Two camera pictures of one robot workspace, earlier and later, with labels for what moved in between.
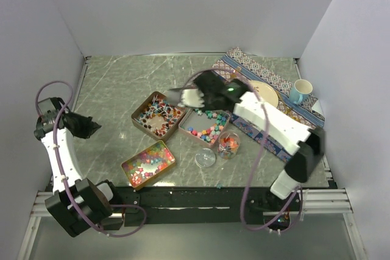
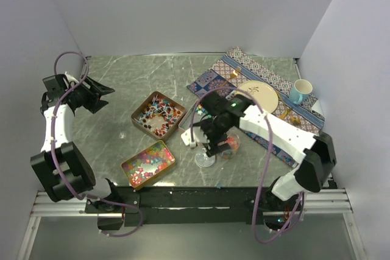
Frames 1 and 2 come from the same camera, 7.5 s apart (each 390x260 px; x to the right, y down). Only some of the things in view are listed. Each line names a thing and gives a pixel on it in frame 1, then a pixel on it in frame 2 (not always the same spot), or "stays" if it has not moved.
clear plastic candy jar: [229, 145] stays
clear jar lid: [205, 158] stays
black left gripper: [89, 126] to [94, 92]
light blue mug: [300, 91] stays
